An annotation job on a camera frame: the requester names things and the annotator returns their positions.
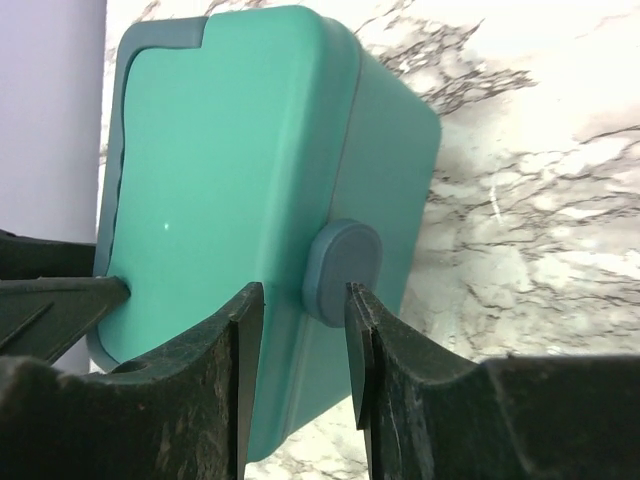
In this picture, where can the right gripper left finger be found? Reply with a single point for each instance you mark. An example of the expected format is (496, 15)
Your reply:
(180, 411)

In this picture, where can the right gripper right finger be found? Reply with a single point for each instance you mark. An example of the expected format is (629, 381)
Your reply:
(428, 413)

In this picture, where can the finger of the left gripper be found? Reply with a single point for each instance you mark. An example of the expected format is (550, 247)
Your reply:
(43, 318)
(26, 258)

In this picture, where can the teal medicine kit box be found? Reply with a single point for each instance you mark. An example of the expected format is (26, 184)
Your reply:
(267, 146)

